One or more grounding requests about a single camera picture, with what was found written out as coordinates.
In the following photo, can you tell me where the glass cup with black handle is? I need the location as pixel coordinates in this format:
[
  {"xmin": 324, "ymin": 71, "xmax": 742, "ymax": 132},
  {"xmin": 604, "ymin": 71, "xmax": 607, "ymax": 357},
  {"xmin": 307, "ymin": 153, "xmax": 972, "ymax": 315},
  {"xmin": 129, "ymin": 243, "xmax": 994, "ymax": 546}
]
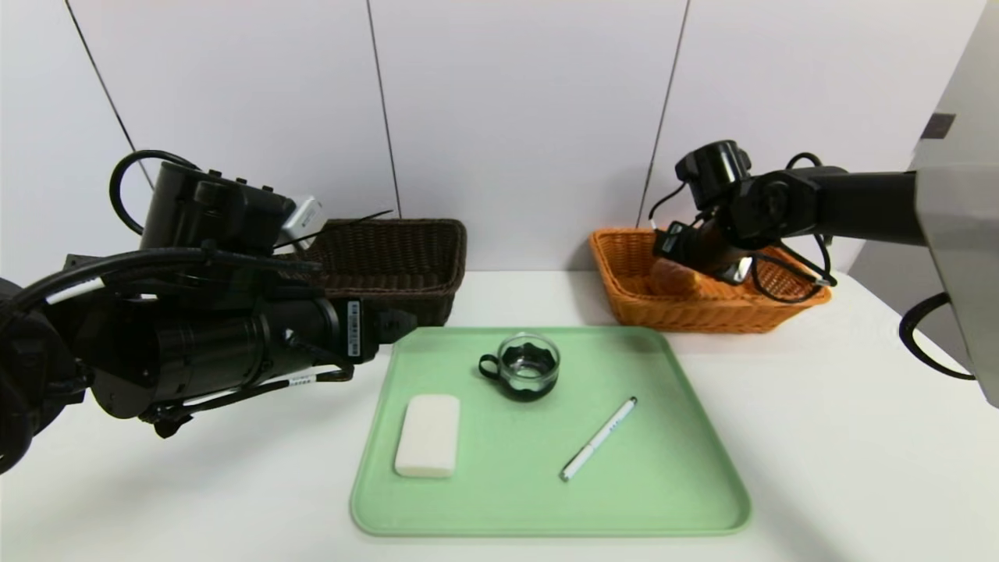
[{"xmin": 478, "ymin": 333, "xmax": 560, "ymax": 402}]

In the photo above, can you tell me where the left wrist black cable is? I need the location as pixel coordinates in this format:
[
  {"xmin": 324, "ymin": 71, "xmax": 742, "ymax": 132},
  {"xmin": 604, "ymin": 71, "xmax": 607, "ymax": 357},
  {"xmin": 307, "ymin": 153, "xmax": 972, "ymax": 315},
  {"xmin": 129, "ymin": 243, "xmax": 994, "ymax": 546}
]
[{"xmin": 0, "ymin": 247, "xmax": 327, "ymax": 329}]

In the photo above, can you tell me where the orange wicker basket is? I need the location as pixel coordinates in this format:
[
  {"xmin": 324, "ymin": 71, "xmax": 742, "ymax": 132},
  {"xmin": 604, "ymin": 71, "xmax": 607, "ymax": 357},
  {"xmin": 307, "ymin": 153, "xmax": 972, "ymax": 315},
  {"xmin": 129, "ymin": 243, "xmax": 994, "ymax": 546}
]
[{"xmin": 589, "ymin": 228, "xmax": 832, "ymax": 335}]

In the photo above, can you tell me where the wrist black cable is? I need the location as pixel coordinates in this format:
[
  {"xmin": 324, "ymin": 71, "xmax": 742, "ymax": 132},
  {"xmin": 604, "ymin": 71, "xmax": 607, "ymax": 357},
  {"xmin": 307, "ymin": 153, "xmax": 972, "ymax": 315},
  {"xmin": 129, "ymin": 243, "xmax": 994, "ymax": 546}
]
[
  {"xmin": 748, "ymin": 234, "xmax": 837, "ymax": 304},
  {"xmin": 0, "ymin": 247, "xmax": 327, "ymax": 329}
]

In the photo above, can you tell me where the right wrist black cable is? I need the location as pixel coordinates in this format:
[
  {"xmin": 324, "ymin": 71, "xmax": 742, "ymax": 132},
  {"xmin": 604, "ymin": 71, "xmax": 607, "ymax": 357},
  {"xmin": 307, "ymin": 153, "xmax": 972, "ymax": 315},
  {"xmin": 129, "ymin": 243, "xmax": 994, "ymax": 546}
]
[{"xmin": 748, "ymin": 234, "xmax": 837, "ymax": 304}]

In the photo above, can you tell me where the thin black zip tie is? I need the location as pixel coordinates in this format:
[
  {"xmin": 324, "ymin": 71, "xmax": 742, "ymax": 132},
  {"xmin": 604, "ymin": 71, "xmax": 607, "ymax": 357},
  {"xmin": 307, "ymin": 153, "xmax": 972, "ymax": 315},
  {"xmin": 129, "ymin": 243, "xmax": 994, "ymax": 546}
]
[{"xmin": 273, "ymin": 208, "xmax": 394, "ymax": 252}]

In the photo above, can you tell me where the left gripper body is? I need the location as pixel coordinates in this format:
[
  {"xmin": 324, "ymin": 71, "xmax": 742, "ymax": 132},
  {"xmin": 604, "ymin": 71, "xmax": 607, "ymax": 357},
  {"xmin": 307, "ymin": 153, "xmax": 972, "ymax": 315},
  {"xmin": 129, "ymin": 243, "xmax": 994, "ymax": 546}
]
[{"xmin": 275, "ymin": 297, "xmax": 380, "ymax": 378}]

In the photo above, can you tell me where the brown bread bun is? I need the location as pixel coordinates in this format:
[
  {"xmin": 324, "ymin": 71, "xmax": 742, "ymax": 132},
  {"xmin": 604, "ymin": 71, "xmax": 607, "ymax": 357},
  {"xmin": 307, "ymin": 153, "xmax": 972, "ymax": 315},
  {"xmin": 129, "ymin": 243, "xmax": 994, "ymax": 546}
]
[{"xmin": 652, "ymin": 258, "xmax": 701, "ymax": 298}]

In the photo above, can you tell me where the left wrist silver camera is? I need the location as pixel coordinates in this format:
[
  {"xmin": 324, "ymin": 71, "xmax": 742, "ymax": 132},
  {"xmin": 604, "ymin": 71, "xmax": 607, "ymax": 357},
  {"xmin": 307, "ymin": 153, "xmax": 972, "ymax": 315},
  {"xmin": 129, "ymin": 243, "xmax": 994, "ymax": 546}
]
[{"xmin": 279, "ymin": 195, "xmax": 328, "ymax": 251}]

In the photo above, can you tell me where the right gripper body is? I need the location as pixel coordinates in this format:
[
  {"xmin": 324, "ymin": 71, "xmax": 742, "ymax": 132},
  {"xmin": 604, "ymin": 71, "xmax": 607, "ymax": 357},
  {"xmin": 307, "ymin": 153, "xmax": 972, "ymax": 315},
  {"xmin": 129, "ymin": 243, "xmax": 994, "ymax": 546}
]
[{"xmin": 652, "ymin": 220, "xmax": 731, "ymax": 275}]

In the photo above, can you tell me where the green plastic tray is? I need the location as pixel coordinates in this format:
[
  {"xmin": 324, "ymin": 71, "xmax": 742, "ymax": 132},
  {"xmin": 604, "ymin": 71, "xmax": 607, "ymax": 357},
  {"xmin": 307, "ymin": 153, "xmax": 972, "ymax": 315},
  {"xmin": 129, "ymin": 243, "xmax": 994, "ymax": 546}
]
[{"xmin": 351, "ymin": 326, "xmax": 752, "ymax": 537}]

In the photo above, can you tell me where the white pen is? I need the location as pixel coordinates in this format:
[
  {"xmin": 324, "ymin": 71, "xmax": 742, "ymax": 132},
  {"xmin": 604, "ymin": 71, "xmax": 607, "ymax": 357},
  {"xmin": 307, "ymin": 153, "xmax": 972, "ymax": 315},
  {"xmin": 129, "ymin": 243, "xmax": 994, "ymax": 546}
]
[{"xmin": 559, "ymin": 396, "xmax": 637, "ymax": 481}]

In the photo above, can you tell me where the white soap bar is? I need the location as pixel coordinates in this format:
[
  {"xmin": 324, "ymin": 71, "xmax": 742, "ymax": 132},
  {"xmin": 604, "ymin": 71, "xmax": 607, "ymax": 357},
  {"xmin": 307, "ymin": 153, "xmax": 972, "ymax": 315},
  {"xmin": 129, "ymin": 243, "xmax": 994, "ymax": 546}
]
[{"xmin": 395, "ymin": 393, "xmax": 461, "ymax": 478}]

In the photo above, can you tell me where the dark brown wicker basket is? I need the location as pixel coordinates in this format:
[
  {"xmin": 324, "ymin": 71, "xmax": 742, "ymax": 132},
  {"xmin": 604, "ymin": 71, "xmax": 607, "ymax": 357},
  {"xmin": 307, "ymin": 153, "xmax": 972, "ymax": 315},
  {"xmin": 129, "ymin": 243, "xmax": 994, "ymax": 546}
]
[{"xmin": 295, "ymin": 219, "xmax": 468, "ymax": 329}]

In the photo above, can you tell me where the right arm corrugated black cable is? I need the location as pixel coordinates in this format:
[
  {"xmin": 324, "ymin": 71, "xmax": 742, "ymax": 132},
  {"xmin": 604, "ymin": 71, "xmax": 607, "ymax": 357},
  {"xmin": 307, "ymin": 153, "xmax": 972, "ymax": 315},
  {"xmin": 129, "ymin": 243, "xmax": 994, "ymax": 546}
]
[{"xmin": 899, "ymin": 293, "xmax": 976, "ymax": 381}]

